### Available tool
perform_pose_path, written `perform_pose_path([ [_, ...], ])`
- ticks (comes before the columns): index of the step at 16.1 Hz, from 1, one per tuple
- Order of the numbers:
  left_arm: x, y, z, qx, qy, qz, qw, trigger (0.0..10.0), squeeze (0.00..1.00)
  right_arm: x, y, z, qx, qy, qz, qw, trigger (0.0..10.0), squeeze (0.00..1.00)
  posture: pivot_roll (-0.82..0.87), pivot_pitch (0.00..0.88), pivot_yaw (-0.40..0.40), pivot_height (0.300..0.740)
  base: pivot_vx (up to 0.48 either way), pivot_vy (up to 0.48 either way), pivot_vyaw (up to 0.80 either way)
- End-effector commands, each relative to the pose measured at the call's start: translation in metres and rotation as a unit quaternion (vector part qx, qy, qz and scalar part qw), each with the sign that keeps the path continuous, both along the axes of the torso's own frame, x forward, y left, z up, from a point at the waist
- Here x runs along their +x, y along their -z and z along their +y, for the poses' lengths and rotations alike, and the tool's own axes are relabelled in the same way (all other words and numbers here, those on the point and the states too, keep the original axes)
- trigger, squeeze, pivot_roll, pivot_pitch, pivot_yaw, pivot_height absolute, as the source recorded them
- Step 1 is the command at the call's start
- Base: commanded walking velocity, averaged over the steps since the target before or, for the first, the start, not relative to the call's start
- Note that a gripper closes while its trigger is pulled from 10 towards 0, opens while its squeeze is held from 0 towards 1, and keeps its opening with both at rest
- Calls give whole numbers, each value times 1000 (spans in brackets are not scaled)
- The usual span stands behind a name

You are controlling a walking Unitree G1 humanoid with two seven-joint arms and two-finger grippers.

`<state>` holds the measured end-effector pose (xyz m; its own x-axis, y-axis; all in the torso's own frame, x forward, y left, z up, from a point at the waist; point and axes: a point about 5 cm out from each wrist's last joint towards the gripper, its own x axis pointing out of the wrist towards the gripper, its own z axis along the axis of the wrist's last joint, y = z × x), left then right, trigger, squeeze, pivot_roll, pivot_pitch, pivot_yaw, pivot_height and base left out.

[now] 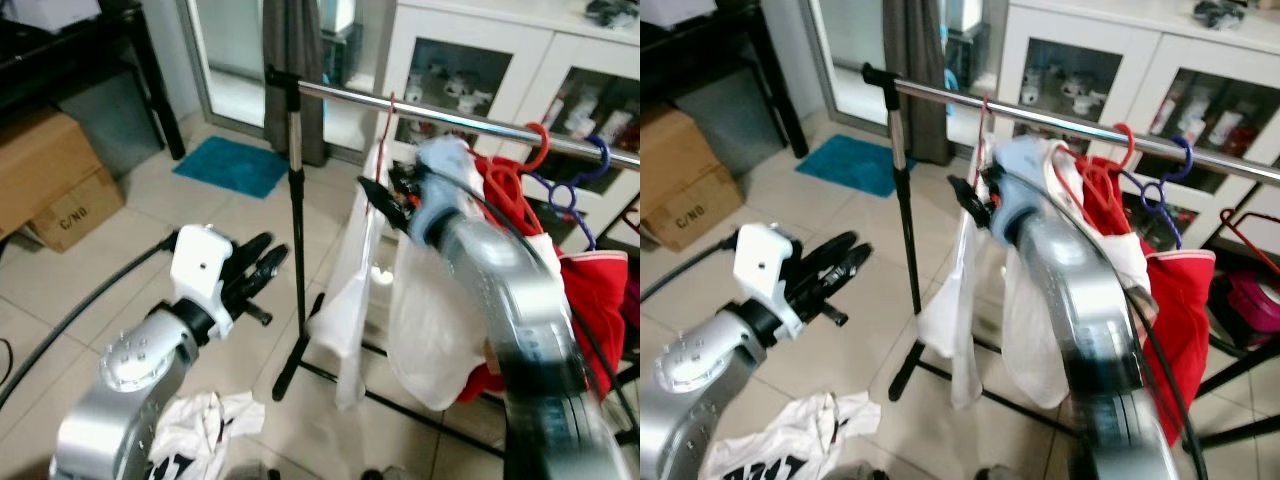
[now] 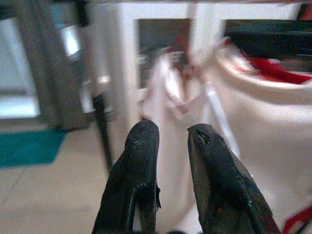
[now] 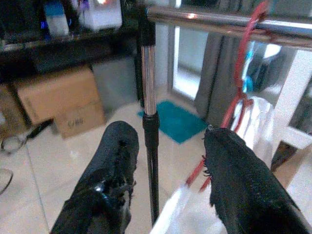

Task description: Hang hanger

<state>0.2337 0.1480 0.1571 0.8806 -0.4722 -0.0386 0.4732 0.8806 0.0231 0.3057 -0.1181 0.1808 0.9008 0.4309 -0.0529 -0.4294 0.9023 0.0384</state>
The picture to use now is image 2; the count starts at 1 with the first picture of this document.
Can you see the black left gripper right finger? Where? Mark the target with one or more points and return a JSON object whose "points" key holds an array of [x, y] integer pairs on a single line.
{"points": [[219, 182]]}

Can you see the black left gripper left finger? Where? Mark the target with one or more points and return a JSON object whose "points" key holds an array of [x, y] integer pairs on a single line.
{"points": [[136, 170]]}

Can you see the black and silver clothes rack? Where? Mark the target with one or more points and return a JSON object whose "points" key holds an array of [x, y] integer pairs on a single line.
{"points": [[103, 136]]}

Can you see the plain white shirt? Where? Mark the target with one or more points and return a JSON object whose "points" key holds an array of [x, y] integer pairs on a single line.
{"points": [[168, 97]]}

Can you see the teal floor mat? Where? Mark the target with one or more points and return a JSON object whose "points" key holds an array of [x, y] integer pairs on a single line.
{"points": [[24, 148]]}

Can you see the white glass door cabinet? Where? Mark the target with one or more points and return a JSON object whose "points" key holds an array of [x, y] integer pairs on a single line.
{"points": [[126, 48]]}

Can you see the grey curtain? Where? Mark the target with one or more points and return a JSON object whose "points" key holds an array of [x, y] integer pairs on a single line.
{"points": [[48, 85]]}

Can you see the red cloth garment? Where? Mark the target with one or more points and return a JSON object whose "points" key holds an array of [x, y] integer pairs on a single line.
{"points": [[275, 70]]}

